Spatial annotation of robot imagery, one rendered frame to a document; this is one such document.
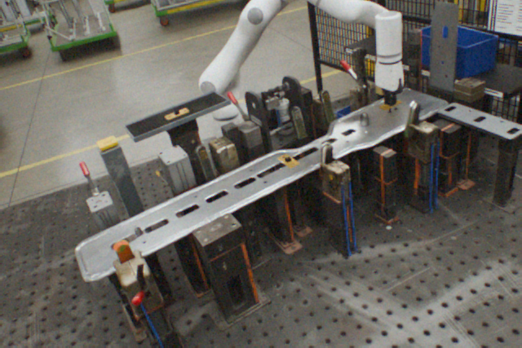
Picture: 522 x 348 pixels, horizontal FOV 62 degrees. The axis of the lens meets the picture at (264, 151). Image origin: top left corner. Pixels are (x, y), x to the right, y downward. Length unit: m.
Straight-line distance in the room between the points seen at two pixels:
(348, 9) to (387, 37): 0.16
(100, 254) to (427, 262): 0.99
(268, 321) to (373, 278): 0.36
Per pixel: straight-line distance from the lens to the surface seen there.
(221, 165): 1.49
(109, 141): 1.55
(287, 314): 1.40
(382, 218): 1.65
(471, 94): 1.77
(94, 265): 1.32
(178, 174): 1.43
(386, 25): 1.55
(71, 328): 1.63
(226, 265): 1.26
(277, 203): 1.45
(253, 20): 1.58
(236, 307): 1.39
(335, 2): 1.55
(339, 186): 1.34
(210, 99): 1.64
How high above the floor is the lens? 1.80
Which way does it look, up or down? 31 degrees down
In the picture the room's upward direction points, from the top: 11 degrees counter-clockwise
